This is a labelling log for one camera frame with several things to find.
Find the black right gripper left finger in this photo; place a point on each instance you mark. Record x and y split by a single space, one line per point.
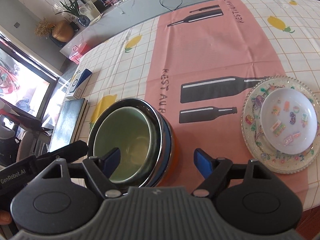
96 172

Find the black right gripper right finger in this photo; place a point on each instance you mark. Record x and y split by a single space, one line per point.
214 172

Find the green ceramic bowl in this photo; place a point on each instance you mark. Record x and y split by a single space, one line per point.
129 130

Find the clear glass sticker plate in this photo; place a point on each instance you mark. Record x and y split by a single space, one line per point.
254 137

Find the black notebook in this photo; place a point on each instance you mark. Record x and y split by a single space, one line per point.
68 122

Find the blue steel bowl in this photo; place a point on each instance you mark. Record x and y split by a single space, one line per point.
156 119

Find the small white sticker dish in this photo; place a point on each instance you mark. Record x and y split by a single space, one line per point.
288 120

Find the white blue box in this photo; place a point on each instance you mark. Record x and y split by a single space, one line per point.
78 84

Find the checked lemon tablecloth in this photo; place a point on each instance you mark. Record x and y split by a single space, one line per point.
117 66

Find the pink table runner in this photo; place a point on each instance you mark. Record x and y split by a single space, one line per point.
200 64

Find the pink storage case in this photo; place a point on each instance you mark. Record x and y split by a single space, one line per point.
79 51

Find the brown round vase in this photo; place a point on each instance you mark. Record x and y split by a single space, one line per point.
63 31

